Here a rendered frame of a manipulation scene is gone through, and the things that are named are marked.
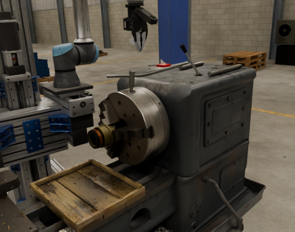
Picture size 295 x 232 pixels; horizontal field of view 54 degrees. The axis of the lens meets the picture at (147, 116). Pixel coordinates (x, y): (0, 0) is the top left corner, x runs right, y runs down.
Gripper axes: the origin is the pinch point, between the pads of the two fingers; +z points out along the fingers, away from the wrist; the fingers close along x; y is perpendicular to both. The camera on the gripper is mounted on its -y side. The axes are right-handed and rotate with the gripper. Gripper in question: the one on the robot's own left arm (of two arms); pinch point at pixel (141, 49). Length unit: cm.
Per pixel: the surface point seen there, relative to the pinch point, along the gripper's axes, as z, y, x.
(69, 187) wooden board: 49, -5, 47
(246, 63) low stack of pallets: 114, 278, -672
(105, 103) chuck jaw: 19.1, -5.3, 26.4
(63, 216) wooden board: 49, -20, 58
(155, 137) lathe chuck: 30.3, -27.2, 20.2
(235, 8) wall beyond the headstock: -38, 488, -975
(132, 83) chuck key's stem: 10.8, -14.9, 19.8
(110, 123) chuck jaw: 25.9, -10.6, 28.7
